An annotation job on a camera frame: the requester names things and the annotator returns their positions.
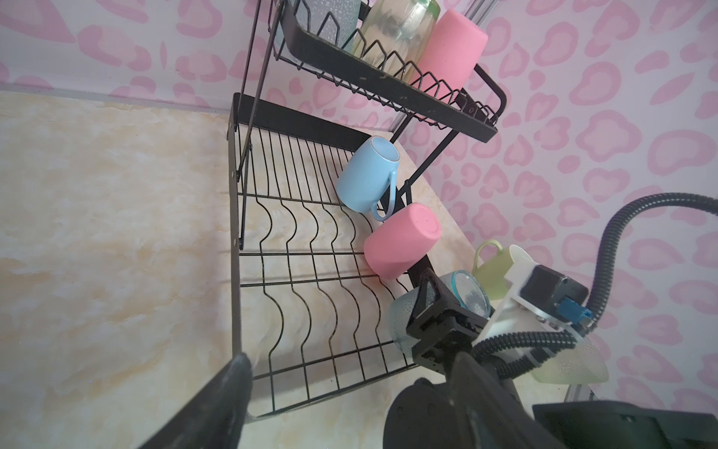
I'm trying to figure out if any pale yellow translucent cup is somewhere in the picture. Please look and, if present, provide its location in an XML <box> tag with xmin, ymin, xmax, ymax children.
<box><xmin>530</xmin><ymin>339</ymin><xmax>609</xmax><ymax>385</ymax></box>

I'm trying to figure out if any pale green ceramic mug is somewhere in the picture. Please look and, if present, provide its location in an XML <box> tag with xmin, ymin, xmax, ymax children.
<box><xmin>472</xmin><ymin>239</ymin><xmax>533</xmax><ymax>301</ymax></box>

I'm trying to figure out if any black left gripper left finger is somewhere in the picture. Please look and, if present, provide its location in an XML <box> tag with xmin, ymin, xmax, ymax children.
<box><xmin>142</xmin><ymin>353</ymin><xmax>252</xmax><ymax>448</ymax></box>

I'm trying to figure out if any pale teal cup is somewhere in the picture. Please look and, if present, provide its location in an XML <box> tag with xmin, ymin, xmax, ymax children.
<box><xmin>290</xmin><ymin>0</ymin><xmax>362</xmax><ymax>50</ymax></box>

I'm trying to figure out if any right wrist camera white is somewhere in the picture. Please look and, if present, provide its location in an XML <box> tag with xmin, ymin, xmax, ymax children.
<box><xmin>477</xmin><ymin>260</ymin><xmax>598</xmax><ymax>359</ymax></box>

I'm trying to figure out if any green translucent plastic cup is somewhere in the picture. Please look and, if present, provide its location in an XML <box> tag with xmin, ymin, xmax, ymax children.
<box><xmin>353</xmin><ymin>0</ymin><xmax>441</xmax><ymax>82</ymax></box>

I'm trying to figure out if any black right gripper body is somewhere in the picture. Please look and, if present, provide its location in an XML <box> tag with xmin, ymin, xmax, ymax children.
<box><xmin>407</xmin><ymin>269</ymin><xmax>489</xmax><ymax>375</ymax></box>

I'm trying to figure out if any light blue ceramic mug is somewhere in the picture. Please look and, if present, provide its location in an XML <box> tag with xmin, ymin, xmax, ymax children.
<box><xmin>337</xmin><ymin>136</ymin><xmax>400</xmax><ymax>222</ymax></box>

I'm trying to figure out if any pink plastic cup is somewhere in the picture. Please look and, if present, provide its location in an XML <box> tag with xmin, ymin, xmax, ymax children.
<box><xmin>364</xmin><ymin>203</ymin><xmax>442</xmax><ymax>280</ymax></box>
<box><xmin>409</xmin><ymin>9</ymin><xmax>488</xmax><ymax>103</ymax></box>

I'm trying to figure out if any black wire dish rack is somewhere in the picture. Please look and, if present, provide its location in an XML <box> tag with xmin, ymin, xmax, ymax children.
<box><xmin>227</xmin><ymin>1</ymin><xmax>508</xmax><ymax>421</ymax></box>

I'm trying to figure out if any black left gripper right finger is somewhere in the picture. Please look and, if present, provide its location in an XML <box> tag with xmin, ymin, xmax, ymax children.
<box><xmin>448</xmin><ymin>353</ymin><xmax>564</xmax><ymax>448</ymax></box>

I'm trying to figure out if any teal translucent plastic cup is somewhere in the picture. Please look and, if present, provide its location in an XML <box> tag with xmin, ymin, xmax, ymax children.
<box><xmin>388</xmin><ymin>271</ymin><xmax>494</xmax><ymax>359</ymax></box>

